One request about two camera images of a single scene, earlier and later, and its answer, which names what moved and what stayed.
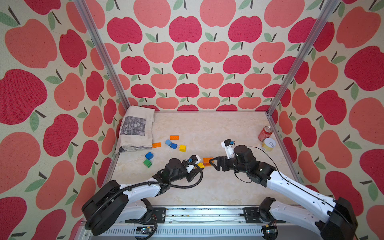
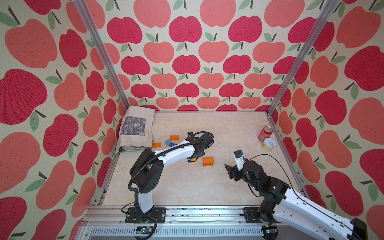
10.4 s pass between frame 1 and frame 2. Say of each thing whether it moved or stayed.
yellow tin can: stayed
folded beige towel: stayed
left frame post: stayed
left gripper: moved
